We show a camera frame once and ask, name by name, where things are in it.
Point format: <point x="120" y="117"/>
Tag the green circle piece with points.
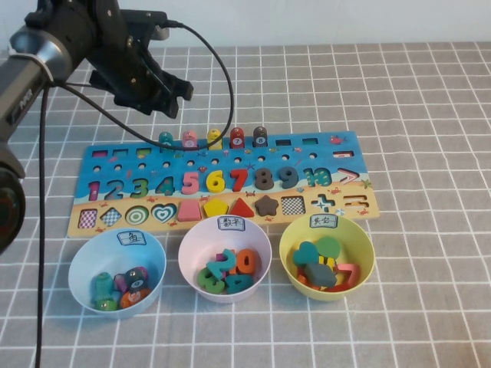
<point x="329" y="246"/>

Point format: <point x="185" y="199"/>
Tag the purple number one piece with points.
<point x="219" y="257"/>

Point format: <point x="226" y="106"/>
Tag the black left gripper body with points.
<point x="126" y="73"/>

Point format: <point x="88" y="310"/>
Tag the brown fish peg piece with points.
<point x="259" y="138"/>

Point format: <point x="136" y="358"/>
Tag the green number three piece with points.
<point x="207" y="281"/>

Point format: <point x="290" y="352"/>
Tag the yellow pentagon piece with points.
<point x="216" y="209"/>

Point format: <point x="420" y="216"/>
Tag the teal number two piece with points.
<point x="220" y="264"/>

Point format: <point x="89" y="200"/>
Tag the colourful wooden puzzle board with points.
<point x="226" y="163"/>

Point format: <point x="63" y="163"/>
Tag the pale pink bowl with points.
<point x="199" y="241"/>

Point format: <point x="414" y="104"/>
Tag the red fish peg piece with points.
<point x="237" y="140"/>

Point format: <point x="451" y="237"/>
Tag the light blue bowl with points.
<point x="88" y="260"/>

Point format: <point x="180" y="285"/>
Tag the orange fish piece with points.
<point x="132" y="299"/>

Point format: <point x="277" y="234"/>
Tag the pink number five piece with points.
<point x="190" y="179"/>

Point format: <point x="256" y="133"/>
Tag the yellow fish peg piece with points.
<point x="214" y="138"/>

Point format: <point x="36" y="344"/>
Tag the pink fish peg piece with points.
<point x="189" y="142"/>

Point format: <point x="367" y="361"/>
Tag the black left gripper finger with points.
<point x="168" y="106"/>
<point x="180" y="89"/>

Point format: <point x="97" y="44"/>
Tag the brown star piece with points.
<point x="266" y="206"/>

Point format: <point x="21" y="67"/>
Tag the orange number ten piece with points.
<point x="252" y="264"/>

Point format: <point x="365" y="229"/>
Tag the red sign piece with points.
<point x="339" y="287"/>

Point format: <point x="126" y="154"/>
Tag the teal striped fish piece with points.
<point x="103" y="285"/>

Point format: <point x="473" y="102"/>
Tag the green fish piece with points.
<point x="105" y="305"/>

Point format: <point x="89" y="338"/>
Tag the yellow-green bowl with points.
<point x="356" y="245"/>

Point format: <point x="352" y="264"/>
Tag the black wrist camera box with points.
<point x="149" y="23"/>

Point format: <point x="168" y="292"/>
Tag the slate diamond piece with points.
<point x="320" y="275"/>

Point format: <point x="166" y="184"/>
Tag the pink greater-than sign piece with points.
<point x="354" y="270"/>

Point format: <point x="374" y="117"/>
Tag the brown number eight piece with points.
<point x="264" y="179"/>

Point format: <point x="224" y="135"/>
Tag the teal number four piece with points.
<point x="239" y="284"/>

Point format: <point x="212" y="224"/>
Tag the slate fish piece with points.
<point x="135" y="278"/>

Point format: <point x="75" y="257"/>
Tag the grey grid tablecloth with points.
<point x="422" y="115"/>

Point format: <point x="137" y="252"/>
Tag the red triangle piece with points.
<point x="241" y="210"/>

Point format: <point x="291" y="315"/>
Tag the orange shape piece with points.
<point x="302" y="279"/>

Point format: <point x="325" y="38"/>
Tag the pink trapezoid piece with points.
<point x="188" y="212"/>

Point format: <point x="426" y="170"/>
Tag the teal heart piece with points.
<point x="305" y="253"/>

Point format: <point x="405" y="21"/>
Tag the purple fish piece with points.
<point x="119" y="283"/>

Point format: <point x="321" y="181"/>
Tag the slate number nine piece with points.
<point x="293" y="180"/>

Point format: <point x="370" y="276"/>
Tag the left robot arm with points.
<point x="23" y="76"/>

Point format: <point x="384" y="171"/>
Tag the red number seven piece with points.
<point x="241" y="180"/>

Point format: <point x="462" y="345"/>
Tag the teal fish peg piece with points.
<point x="165" y="140"/>

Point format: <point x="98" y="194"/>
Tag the yellow number six piece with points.
<point x="211" y="184"/>

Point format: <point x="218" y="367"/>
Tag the yellow sign piece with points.
<point x="330" y="262"/>

